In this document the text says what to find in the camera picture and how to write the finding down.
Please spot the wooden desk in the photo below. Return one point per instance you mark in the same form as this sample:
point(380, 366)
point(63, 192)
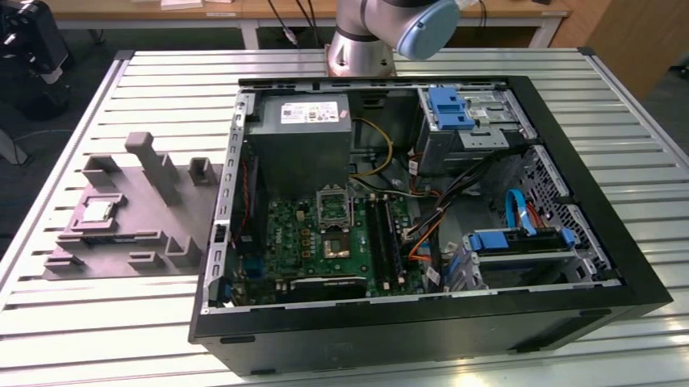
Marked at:
point(512, 10)

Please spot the grey power supply unit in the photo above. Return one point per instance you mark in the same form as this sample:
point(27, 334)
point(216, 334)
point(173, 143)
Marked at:
point(301, 161)

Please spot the empty blue drive carrier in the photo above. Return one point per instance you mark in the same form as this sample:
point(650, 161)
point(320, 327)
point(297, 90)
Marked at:
point(447, 105)

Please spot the grey parts rack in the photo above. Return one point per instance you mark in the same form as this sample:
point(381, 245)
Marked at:
point(146, 242)

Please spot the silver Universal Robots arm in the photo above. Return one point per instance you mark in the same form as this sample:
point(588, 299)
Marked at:
point(356, 48)

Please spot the wooden cabinet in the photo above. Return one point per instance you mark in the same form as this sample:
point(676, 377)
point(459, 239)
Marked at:
point(630, 40)

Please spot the CPU socket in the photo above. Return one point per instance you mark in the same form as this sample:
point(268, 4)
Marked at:
point(337, 248)

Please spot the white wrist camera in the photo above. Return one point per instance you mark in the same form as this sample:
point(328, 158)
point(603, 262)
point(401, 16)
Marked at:
point(53, 71)

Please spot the blue port connector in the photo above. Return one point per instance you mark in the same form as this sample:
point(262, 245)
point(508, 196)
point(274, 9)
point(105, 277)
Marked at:
point(226, 292)

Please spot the green RAM stick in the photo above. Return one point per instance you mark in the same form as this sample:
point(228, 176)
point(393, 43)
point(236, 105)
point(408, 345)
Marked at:
point(108, 240)

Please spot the black PC case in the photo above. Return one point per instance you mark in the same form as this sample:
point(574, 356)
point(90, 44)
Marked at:
point(377, 342)

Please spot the silver drive cage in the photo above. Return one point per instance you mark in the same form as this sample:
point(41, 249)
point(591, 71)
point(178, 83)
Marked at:
point(528, 255)

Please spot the green motherboard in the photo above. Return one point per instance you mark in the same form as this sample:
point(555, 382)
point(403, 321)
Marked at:
point(290, 242)

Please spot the CPU with silver top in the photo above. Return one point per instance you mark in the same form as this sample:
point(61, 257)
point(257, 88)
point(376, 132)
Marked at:
point(98, 210)

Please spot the black RAM slot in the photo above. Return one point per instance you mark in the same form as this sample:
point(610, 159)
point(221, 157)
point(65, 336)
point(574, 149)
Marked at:
point(379, 242)
point(395, 242)

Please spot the hard disk in blue carrier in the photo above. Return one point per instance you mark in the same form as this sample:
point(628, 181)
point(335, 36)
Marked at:
point(493, 241)

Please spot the silver disk bay cage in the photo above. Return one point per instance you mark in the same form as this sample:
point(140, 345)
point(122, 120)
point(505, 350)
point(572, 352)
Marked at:
point(485, 139)

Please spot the white box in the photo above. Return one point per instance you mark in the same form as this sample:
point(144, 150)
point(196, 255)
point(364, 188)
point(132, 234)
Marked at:
point(181, 5)

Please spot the black graphics card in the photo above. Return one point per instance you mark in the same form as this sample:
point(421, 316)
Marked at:
point(329, 284)

